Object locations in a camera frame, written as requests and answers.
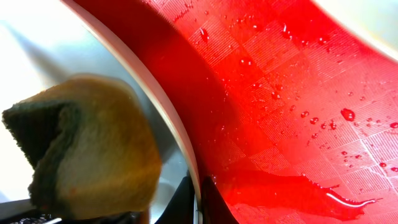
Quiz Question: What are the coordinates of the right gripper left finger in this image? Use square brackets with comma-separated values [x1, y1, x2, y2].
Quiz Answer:
[155, 176, 195, 224]

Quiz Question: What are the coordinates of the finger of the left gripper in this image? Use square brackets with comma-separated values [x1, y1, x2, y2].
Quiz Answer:
[0, 210, 147, 224]

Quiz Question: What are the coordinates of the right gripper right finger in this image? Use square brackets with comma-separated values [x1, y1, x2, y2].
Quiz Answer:
[201, 177, 239, 224]

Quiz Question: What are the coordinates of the green scouring sponge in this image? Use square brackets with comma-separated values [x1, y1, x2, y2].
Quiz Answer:
[2, 75, 162, 220]

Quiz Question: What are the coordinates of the light blue plate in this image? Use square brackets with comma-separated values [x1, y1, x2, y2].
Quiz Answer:
[1, 1, 202, 224]
[312, 0, 397, 61]

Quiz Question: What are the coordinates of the red plastic tray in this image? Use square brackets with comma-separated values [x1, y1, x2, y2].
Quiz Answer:
[80, 0, 397, 223]

